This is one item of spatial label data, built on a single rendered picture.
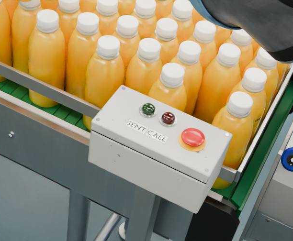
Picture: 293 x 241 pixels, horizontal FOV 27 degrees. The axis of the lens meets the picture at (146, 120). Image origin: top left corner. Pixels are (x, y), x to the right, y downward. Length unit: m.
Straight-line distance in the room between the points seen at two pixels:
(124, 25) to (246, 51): 0.24
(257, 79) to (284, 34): 0.56
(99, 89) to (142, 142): 0.21
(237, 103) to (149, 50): 0.18
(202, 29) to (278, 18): 0.65
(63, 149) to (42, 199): 0.98
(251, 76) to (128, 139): 0.27
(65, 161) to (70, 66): 0.20
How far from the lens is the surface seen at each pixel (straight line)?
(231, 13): 0.51
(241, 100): 1.00
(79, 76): 1.15
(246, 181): 1.16
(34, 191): 2.20
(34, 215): 2.14
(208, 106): 1.15
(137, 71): 1.07
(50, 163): 1.27
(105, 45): 1.05
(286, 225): 1.23
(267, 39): 0.51
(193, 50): 1.07
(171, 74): 1.01
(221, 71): 1.10
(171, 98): 1.03
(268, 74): 1.12
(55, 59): 1.13
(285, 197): 1.18
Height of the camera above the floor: 1.77
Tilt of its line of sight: 46 degrees down
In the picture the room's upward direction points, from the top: 11 degrees clockwise
